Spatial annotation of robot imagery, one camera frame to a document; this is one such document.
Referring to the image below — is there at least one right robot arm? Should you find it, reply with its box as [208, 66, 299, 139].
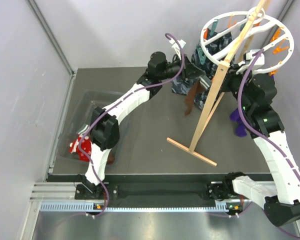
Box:
[222, 49, 300, 227]

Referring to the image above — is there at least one aluminium frame rail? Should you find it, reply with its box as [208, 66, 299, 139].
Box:
[19, 174, 300, 240]

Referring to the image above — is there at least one purple sock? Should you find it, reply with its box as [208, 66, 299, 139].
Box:
[229, 73, 281, 137]

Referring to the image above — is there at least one brown sock in bin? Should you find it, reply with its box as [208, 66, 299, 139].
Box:
[106, 152, 115, 166]

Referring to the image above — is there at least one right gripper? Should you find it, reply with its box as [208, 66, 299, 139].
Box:
[214, 63, 252, 112]

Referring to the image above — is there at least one white round sock hanger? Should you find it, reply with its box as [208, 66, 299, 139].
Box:
[200, 7, 295, 74]

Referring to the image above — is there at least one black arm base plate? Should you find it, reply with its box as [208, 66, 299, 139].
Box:
[75, 181, 237, 201]

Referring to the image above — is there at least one wooden hanger stand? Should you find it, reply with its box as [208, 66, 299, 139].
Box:
[166, 0, 271, 167]

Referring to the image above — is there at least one red snowflake sock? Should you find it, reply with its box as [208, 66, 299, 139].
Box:
[68, 135, 92, 162]

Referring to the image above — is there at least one dark patterned sock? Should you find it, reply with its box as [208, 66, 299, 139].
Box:
[171, 31, 235, 111]

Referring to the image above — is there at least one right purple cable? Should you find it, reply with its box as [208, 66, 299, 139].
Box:
[237, 48, 300, 238]

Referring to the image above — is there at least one teal clothespin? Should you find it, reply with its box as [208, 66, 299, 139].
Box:
[196, 45, 206, 65]

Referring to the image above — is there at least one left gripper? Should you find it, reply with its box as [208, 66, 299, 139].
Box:
[158, 53, 205, 81]

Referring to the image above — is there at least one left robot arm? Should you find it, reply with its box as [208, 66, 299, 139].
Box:
[78, 33, 204, 199]

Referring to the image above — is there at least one brown sock with stripes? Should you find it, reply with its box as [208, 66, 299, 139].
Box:
[184, 75, 212, 116]

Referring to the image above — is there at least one orange clothespin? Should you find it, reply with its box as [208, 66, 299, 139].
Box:
[272, 41, 290, 54]

